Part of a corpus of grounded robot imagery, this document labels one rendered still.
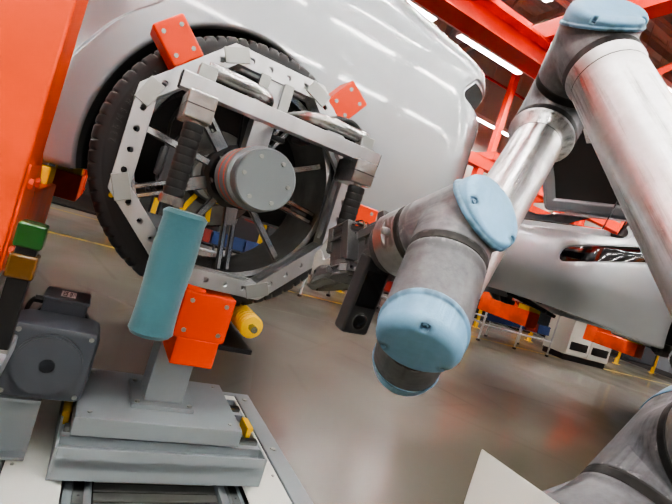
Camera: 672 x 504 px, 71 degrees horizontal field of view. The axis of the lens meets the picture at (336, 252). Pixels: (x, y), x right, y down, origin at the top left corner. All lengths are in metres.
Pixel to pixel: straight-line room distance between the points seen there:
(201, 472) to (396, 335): 0.93
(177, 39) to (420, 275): 0.80
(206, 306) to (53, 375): 0.36
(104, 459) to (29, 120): 0.74
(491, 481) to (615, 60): 0.59
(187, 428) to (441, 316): 0.94
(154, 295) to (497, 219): 0.68
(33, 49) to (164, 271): 0.44
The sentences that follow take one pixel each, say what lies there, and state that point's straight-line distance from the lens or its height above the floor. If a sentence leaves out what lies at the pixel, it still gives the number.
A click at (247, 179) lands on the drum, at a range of 0.96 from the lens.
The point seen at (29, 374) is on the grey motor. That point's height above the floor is 0.30.
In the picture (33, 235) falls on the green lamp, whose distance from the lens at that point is 0.86.
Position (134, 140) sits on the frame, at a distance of 1.07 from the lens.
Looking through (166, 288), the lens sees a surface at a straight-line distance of 0.98.
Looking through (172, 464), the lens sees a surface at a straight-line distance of 1.30.
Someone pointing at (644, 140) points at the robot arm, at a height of 1.01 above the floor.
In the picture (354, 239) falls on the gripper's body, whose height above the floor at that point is 0.79.
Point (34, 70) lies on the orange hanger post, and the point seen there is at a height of 0.90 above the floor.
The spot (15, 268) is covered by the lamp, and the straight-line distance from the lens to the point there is 0.87.
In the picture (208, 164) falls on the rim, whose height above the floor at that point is 0.86.
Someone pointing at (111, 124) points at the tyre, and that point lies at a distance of 1.16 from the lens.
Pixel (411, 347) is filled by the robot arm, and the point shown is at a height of 0.70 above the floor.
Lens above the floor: 0.78
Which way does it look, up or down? 1 degrees down
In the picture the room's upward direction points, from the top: 18 degrees clockwise
